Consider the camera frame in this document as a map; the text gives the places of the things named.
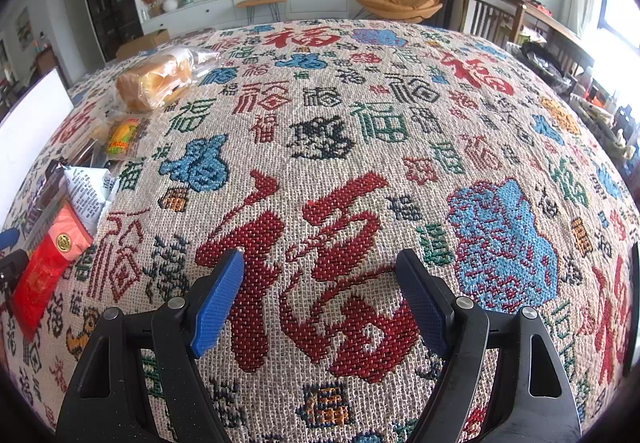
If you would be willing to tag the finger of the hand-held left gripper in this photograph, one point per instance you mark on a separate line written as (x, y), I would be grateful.
(7, 238)
(11, 270)

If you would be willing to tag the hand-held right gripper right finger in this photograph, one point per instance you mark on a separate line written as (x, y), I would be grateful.
(422, 308)

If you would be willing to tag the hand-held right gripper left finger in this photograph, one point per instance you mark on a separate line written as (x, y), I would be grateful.
(217, 303)

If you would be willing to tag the red snack packet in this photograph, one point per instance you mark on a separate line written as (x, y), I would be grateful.
(47, 268)

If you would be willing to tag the brown snack packet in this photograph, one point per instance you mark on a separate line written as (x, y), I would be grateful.
(47, 193)

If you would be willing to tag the white snack packet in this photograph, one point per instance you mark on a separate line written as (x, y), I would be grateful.
(87, 190)

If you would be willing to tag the white storage box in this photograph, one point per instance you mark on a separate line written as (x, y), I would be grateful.
(32, 133)

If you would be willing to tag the yellow snack packet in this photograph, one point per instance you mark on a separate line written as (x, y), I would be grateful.
(122, 135)

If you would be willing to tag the printed blanket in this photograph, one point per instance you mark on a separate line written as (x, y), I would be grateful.
(325, 163)

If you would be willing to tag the bagged bread loaf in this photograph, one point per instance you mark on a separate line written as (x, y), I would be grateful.
(150, 80)

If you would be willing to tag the cardboard box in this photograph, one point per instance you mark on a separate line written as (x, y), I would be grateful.
(142, 42)

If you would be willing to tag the dark bag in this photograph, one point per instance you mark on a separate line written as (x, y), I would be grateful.
(545, 63)

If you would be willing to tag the white round vase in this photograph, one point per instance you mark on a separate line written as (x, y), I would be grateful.
(170, 4)

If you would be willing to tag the wooden stool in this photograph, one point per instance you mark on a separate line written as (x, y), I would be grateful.
(260, 0)

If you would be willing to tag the framed wall picture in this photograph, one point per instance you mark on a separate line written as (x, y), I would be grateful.
(23, 28)

